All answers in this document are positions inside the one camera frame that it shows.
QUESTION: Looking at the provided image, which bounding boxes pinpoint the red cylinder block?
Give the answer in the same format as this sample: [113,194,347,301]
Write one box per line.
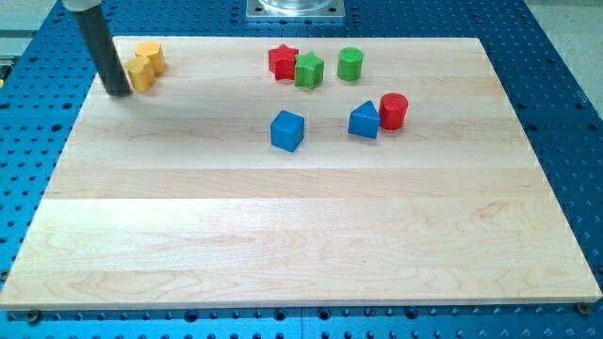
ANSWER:
[379,92,409,130]

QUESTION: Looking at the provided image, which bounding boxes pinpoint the blue cube block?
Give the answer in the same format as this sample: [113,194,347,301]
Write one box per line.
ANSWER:
[269,110,305,153]

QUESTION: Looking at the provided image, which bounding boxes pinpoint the red star block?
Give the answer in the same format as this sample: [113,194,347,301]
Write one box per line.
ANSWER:
[268,44,300,81]

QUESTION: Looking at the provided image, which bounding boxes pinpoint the yellow hexagon block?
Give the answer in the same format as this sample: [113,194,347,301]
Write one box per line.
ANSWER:
[135,40,166,74]

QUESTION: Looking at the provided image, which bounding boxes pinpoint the green star block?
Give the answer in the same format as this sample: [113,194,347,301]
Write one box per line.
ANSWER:
[294,52,324,89]

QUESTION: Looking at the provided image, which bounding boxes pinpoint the light wooden board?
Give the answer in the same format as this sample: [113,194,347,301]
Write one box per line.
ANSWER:
[1,37,601,310]

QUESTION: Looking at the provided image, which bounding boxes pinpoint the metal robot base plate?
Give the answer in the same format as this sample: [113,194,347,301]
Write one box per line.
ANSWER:
[245,0,346,19]

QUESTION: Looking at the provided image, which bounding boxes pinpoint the yellow heart block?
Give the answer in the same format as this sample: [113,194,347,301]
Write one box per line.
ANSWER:
[124,56,155,92]

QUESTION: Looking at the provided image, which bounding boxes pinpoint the blue triangle block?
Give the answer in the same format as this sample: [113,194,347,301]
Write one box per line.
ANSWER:
[348,101,381,138]

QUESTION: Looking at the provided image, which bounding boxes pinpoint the green cylinder block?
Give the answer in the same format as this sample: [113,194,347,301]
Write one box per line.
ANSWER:
[337,47,364,81]

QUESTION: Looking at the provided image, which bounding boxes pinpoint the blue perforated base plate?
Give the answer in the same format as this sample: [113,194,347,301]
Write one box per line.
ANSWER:
[1,1,602,338]

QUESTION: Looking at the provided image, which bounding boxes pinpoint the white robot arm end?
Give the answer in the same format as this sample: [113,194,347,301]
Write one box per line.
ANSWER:
[62,0,102,12]

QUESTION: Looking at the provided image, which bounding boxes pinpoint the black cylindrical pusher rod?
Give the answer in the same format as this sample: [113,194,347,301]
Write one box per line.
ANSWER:
[73,5,130,97]

